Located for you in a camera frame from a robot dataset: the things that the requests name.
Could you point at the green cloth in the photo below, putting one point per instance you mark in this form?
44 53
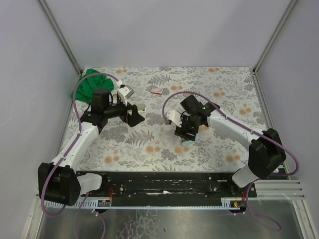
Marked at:
87 87

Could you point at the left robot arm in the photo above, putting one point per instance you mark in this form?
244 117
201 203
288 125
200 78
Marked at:
74 149

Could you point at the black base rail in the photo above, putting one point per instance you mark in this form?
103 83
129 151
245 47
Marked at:
149 189

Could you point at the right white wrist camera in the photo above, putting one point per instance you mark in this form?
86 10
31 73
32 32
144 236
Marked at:
173 116

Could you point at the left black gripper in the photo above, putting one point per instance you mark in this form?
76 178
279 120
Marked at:
131 115

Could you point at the olive green stapler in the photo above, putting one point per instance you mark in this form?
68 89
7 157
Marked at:
141 108

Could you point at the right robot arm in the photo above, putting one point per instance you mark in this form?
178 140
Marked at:
264 146

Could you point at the red staple box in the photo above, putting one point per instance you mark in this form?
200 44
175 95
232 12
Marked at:
157 91

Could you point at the light blue stapler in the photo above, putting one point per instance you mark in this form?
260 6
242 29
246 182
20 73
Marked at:
185 143

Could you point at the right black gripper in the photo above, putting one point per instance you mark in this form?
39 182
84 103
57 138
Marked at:
186 130

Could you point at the floral table mat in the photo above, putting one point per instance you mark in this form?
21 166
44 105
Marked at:
152 145

